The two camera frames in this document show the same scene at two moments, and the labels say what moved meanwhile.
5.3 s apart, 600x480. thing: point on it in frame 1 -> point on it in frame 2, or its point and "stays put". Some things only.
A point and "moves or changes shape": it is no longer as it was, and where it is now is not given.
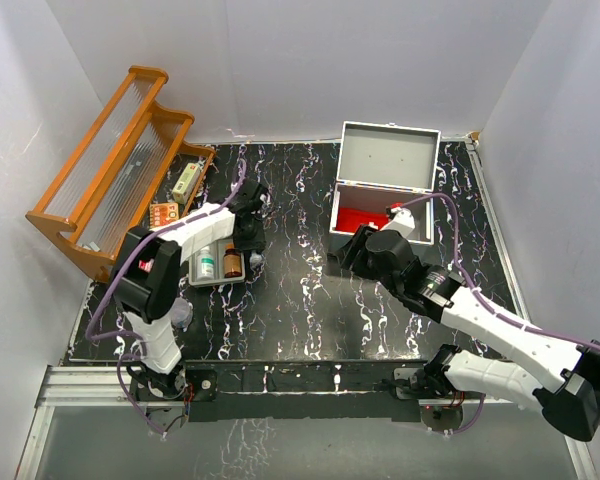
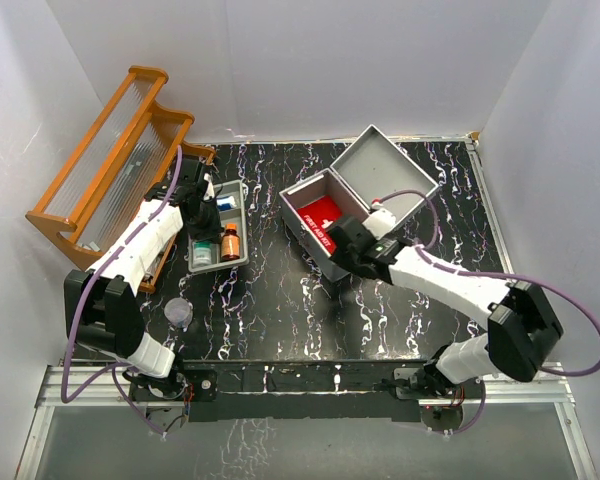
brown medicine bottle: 232,264 moves or changes shape
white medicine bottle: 205,264 moves or changes shape
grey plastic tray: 219,278 moves or changes shape
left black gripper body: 253,239 -> 207,226
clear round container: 182,313 stays put
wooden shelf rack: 134,173 stays put
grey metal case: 384,165 moves or changes shape
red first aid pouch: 351,218 moves or changes shape
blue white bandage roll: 255,259 moves or changes shape
